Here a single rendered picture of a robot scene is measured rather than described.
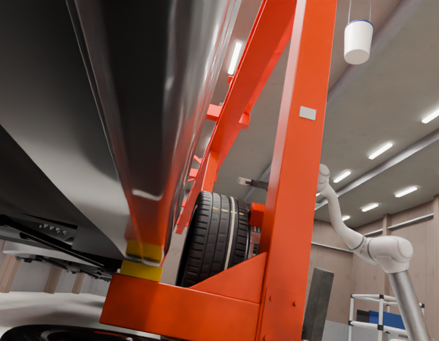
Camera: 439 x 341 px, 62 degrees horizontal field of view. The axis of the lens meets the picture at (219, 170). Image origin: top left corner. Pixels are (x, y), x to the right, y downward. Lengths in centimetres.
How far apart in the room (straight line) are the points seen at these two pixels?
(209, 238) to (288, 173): 43
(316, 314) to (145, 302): 729
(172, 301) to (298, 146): 77
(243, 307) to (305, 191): 50
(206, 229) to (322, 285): 691
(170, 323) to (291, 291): 44
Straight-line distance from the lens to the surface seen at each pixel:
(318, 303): 843
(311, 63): 176
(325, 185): 191
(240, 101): 452
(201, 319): 133
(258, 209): 169
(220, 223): 160
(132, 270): 133
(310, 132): 158
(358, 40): 659
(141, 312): 132
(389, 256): 208
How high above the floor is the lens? 64
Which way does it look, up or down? 20 degrees up
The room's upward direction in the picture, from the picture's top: 12 degrees clockwise
